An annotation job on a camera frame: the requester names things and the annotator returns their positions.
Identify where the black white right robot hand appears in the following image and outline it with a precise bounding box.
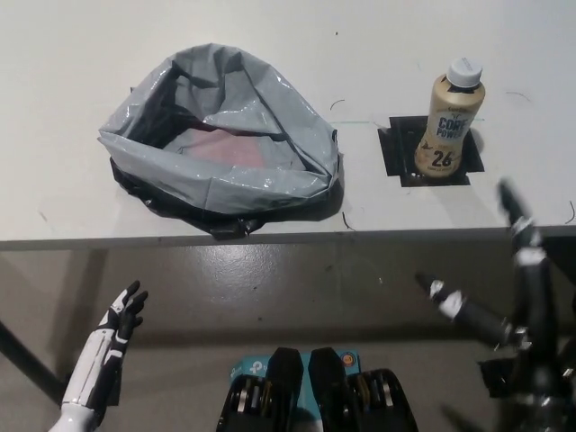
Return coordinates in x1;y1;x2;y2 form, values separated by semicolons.
413;178;576;432

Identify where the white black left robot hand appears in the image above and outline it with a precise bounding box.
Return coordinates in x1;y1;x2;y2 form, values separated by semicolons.
61;280;150;413

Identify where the beige protein shake bottle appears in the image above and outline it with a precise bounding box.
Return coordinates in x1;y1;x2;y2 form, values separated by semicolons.
413;57;488;177

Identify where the grey plastic bag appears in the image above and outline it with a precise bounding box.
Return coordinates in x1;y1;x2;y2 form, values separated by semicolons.
97;41;343;212

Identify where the red item inside bag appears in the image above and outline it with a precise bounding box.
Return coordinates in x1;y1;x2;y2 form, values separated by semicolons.
179;127;267;171

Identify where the black table leg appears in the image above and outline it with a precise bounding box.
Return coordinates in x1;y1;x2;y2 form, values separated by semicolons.
0;319;65;398

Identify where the teal cardboard box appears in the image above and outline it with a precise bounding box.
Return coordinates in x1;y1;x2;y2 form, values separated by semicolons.
228;348;363;432

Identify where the black robot torso block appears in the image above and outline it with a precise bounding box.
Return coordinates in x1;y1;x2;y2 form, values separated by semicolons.
309;346;416;432
219;346;309;432

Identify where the black tape square marker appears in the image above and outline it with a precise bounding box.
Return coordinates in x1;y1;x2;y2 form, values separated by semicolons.
377;115;486;188

